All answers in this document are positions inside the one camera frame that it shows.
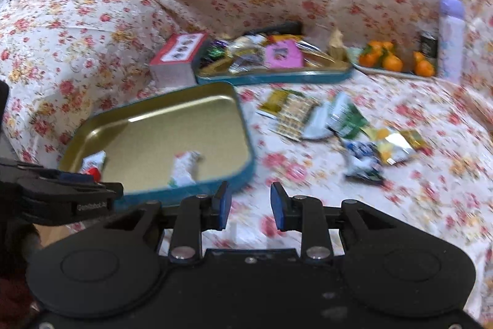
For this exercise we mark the blue white snack packet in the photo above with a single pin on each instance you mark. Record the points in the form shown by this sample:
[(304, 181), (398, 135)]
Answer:
[(362, 159)]

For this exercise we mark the yellow white snack packet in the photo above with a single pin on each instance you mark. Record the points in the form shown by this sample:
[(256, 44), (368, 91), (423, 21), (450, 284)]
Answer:
[(393, 148)]

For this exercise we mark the beige paper snack packet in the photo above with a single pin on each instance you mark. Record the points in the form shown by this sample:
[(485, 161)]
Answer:
[(337, 45)]

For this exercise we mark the cracker patterned snack packet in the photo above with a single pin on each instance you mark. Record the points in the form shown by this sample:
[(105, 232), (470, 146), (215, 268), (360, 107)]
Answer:
[(296, 119)]

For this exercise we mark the yellow green snack packet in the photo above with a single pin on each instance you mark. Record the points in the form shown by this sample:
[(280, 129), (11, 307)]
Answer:
[(275, 103)]

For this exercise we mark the gold orange snack packet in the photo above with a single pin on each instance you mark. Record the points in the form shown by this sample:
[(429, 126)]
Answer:
[(418, 140)]

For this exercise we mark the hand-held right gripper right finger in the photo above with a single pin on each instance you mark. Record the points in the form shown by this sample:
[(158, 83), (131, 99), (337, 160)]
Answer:
[(278, 207)]

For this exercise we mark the white green red snack packet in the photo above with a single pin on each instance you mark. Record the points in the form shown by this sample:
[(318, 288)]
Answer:
[(184, 169)]

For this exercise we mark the purple white thermos bottle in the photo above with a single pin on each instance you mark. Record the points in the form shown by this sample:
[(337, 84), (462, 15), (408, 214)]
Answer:
[(451, 40)]

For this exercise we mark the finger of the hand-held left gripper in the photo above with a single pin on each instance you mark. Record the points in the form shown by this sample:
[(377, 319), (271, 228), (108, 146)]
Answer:
[(69, 203), (75, 176)]

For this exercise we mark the white red cardboard box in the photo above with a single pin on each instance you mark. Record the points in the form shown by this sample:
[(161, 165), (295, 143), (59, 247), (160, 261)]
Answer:
[(175, 55)]

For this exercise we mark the dark green drink can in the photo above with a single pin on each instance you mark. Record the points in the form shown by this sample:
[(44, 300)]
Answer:
[(428, 49)]

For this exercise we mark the white fruit plate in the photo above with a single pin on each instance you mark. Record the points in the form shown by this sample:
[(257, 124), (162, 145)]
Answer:
[(385, 74)]

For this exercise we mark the pile of mandarins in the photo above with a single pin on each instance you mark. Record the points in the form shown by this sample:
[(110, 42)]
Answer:
[(391, 62)]

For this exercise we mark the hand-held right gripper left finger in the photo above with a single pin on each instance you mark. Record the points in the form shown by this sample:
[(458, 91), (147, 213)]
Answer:
[(222, 206)]

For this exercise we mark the small green foil candy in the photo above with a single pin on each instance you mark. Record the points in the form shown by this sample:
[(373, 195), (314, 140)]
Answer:
[(213, 51)]

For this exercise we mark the black flat packet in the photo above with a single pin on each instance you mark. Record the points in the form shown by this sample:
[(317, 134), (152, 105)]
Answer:
[(285, 27)]

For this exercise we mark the teal metal tin tray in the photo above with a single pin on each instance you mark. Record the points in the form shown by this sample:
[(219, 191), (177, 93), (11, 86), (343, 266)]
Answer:
[(161, 132), (269, 76)]

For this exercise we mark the clear plastic snack packet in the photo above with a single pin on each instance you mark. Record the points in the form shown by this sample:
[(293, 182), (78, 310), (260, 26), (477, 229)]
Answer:
[(317, 53)]

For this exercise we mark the pink snack box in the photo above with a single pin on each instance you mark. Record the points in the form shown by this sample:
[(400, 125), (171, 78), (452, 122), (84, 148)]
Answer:
[(283, 55)]

